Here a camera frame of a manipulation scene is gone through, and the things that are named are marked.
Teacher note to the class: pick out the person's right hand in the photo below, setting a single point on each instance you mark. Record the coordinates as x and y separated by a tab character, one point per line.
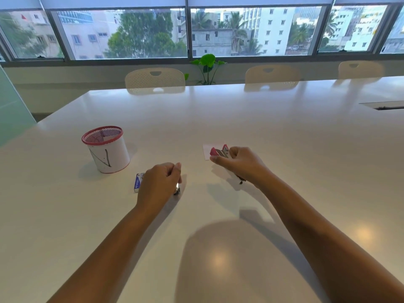
244	165

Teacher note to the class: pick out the person's left hand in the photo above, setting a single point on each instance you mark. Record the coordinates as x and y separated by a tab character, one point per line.
158	182

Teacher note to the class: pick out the person's right thumb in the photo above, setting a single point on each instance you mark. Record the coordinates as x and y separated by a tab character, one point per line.
220	159

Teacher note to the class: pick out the person's left thumb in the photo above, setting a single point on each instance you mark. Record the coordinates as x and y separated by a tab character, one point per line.
176	168

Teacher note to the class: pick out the pink stapler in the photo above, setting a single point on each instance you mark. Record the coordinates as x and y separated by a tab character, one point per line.
221	152

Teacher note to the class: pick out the strip of metal staples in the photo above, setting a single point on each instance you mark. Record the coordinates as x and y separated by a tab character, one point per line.
177	189

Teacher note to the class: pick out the person's left forearm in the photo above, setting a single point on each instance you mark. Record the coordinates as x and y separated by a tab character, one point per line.
109	250

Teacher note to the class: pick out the person's right forearm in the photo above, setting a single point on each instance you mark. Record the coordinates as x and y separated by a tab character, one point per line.
325	242

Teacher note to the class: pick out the white paper slip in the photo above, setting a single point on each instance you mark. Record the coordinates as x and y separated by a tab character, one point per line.
207	150

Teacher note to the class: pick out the blue staple box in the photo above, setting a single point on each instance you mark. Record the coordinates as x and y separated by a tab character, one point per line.
138	182

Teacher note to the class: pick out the red mesh pen holder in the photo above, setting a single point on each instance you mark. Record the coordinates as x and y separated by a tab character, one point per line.
106	149

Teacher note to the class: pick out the white perforated chair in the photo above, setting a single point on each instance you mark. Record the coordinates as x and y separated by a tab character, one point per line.
272	77
360	70
154	79

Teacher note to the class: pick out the green potted plant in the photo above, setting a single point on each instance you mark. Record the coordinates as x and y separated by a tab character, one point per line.
206	67

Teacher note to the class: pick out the frosted glass partition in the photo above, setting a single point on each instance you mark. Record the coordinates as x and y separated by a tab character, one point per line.
12	107

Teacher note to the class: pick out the window frame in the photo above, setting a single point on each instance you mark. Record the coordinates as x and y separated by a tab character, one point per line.
188	56

